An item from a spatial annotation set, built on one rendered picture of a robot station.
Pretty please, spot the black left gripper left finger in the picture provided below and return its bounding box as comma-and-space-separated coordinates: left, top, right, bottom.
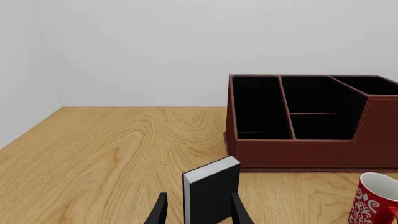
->
143, 192, 169, 224

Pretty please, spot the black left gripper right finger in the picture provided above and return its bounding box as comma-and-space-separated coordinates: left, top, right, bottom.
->
230, 192, 255, 224

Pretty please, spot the black book with white pages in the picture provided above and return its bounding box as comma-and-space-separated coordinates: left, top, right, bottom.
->
182, 155, 241, 224

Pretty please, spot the red mug with white pattern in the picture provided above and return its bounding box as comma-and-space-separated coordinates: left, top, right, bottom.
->
348, 172, 398, 224

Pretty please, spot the red-brown desk caddy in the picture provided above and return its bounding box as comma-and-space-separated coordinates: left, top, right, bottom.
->
223, 74, 398, 173

